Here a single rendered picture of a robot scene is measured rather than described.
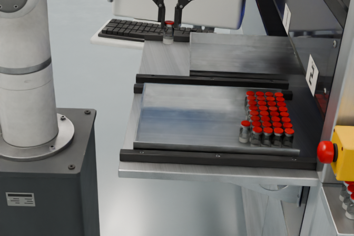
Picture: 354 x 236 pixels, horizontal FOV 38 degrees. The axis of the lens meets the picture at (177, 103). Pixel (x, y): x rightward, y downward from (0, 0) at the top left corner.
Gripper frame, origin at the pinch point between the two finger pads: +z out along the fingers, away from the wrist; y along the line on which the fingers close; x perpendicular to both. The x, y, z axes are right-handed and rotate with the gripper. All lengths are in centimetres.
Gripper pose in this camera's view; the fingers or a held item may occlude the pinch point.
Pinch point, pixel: (169, 16)
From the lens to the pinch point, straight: 105.7
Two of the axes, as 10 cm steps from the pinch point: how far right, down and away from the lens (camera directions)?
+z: -0.7, 9.1, 4.1
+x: 0.5, 4.1, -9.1
